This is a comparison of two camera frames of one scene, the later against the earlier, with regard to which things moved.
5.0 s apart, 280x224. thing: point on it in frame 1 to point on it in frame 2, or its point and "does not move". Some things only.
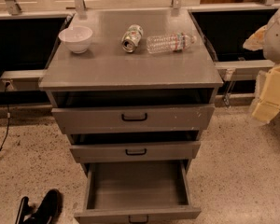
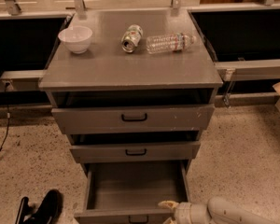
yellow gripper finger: x=256 y=41 to x=183 y=212
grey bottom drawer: x=137 y=192 does not move
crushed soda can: x=132 y=37 does not move
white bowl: x=77 y=37 does not move
